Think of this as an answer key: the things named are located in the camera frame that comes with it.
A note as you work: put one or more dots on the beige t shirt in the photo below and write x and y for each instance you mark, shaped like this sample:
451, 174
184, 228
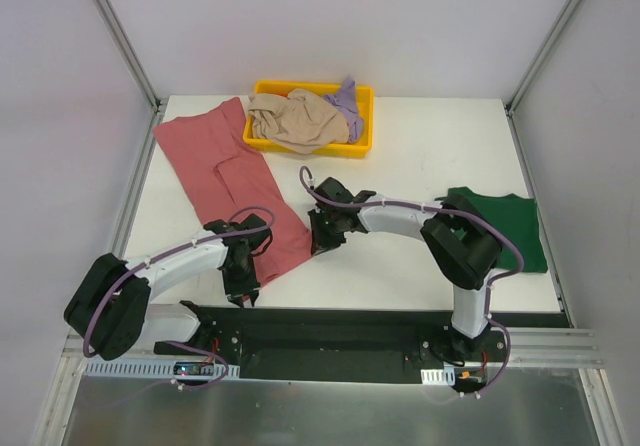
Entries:
302, 121

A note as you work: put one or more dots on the pink t shirt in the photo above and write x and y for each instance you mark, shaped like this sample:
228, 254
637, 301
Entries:
221, 174

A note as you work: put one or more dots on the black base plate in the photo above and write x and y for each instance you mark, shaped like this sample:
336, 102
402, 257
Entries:
391, 347

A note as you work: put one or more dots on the right aluminium frame post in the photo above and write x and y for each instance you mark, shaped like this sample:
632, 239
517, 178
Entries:
543, 54

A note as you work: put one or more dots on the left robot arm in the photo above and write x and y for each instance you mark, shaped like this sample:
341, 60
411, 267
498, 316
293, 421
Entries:
109, 310

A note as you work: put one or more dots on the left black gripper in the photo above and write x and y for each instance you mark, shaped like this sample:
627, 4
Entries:
241, 291

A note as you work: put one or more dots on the white cable duct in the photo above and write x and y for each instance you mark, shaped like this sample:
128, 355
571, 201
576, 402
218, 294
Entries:
438, 377
160, 369

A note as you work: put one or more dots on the left white cable duct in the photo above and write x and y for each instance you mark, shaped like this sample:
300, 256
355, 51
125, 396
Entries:
160, 369

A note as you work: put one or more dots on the left aluminium frame post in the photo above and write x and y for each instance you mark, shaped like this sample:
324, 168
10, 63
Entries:
128, 53

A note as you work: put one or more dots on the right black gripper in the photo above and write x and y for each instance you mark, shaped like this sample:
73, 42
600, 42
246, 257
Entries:
323, 236

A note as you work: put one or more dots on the green t shirt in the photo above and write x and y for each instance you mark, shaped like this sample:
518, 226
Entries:
517, 218

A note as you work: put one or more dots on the aluminium frame post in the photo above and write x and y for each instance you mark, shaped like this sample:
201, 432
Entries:
543, 54
128, 53

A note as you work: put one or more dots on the purple t shirt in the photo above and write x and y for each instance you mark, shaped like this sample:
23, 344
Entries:
344, 100

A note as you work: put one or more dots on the yellow plastic bin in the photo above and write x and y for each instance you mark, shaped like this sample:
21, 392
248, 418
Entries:
365, 102

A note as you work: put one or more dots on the right white cable duct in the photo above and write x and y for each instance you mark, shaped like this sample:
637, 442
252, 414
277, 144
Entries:
438, 377

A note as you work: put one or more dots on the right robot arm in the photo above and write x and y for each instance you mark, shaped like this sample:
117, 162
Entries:
458, 238

